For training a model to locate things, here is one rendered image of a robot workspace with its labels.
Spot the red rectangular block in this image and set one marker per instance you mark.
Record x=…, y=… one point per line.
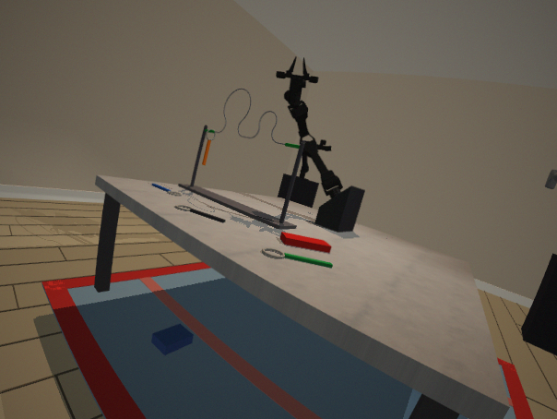
x=304, y=242

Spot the blue-handled loop tool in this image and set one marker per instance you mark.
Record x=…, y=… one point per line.
x=165, y=189

